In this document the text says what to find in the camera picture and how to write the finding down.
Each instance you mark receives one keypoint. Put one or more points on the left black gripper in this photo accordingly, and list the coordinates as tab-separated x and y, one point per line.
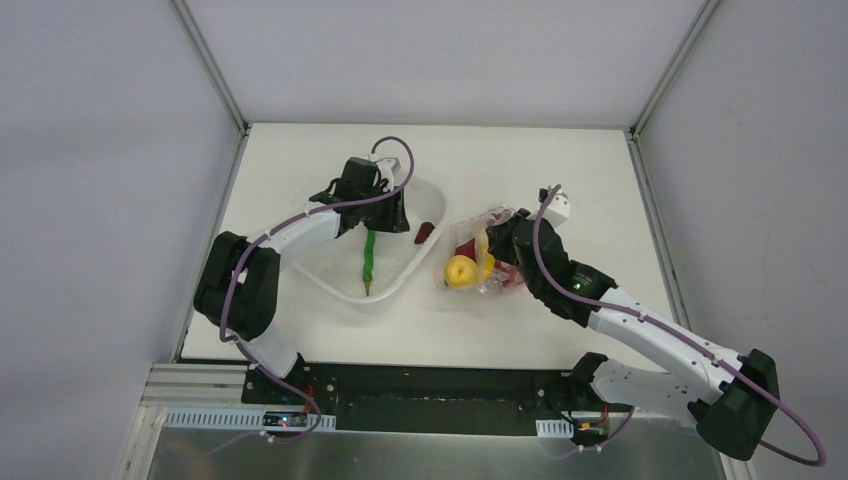
379	216

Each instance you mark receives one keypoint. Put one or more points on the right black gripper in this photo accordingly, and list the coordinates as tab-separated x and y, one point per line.
499	240

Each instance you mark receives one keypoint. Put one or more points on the red grape bunch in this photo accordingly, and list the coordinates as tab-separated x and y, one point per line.
507	276

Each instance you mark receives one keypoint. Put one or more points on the yellow banana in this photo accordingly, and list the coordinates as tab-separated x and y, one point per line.
485	260

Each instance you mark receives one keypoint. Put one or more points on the clear pink zip bag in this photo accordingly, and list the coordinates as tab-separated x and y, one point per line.
462	231

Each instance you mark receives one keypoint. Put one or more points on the yellow lemon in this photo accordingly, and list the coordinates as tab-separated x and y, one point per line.
461	272

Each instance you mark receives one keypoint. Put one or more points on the green chili pepper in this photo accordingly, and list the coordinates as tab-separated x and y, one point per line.
367	273

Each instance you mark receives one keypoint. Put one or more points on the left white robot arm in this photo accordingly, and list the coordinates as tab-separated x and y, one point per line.
239	284

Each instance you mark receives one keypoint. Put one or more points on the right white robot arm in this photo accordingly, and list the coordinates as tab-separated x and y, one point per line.
714	389

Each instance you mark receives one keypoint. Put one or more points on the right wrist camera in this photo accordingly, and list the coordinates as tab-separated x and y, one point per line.
555	207

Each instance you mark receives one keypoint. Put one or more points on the right aluminium frame post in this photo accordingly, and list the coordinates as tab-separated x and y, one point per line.
702	19

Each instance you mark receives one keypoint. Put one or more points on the aluminium frame post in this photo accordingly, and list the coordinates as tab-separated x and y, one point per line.
209	64
702	19

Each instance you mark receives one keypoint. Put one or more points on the left aluminium frame post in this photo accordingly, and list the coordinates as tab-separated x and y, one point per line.
209	64

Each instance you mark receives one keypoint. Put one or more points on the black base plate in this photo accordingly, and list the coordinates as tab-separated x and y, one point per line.
442	400

